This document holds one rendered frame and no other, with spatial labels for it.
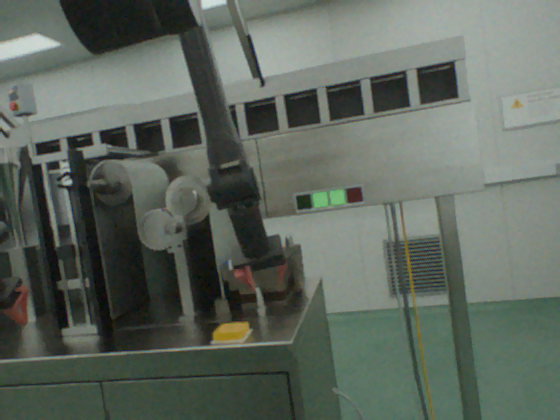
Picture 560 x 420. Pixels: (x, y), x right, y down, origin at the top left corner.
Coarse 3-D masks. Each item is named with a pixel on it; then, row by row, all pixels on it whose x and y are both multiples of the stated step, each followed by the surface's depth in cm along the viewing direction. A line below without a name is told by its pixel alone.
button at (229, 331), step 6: (222, 324) 108; (228, 324) 107; (234, 324) 107; (240, 324) 106; (246, 324) 106; (222, 330) 103; (228, 330) 103; (234, 330) 102; (240, 330) 102; (246, 330) 105; (216, 336) 102; (222, 336) 102; (228, 336) 102; (234, 336) 101; (240, 336) 101
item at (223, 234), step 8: (216, 216) 133; (224, 216) 140; (216, 224) 132; (224, 224) 139; (216, 232) 131; (224, 232) 138; (232, 232) 146; (216, 240) 130; (224, 240) 137; (232, 240) 145; (216, 248) 129; (224, 248) 136; (216, 256) 129; (224, 256) 135
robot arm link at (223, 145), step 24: (192, 48) 68; (192, 72) 69; (216, 72) 70; (216, 96) 70; (216, 120) 70; (216, 144) 71; (240, 144) 71; (216, 168) 71; (240, 168) 72; (216, 192) 72; (240, 192) 73
